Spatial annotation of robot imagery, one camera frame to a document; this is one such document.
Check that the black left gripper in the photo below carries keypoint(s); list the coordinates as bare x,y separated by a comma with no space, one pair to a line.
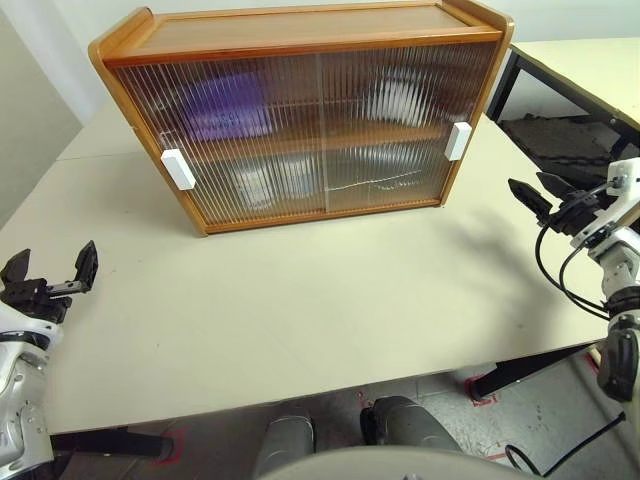
35,297

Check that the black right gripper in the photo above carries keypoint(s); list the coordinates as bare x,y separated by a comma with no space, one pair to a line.
575,215

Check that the ribbed clear sliding door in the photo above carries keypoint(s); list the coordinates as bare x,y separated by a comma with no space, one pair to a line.
400,140
215,175

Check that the white plush toy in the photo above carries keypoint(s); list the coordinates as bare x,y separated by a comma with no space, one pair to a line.
400,97

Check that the white jar with blue label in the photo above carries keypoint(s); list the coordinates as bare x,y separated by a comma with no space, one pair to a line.
299,177
255,187

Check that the purple tissue pack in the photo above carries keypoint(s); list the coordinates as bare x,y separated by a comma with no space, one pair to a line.
225,110

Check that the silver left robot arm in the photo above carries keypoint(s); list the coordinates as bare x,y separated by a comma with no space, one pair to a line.
20,400

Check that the wooden cabinet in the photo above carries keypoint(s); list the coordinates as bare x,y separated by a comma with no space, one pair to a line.
300,25

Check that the black table leg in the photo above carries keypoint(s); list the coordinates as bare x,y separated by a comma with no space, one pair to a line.
530,370
120,442

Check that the grey rounded shape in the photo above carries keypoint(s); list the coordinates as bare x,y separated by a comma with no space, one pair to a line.
285,445
405,425

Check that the pale rounded robot body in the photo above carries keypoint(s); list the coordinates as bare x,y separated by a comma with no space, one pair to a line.
385,465

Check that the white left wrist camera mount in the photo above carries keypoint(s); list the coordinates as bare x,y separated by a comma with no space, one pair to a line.
25,322

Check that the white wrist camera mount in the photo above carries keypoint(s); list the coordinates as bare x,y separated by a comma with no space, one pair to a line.
622,200
25,322

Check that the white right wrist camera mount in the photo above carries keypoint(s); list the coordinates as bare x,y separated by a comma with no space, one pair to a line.
622,200

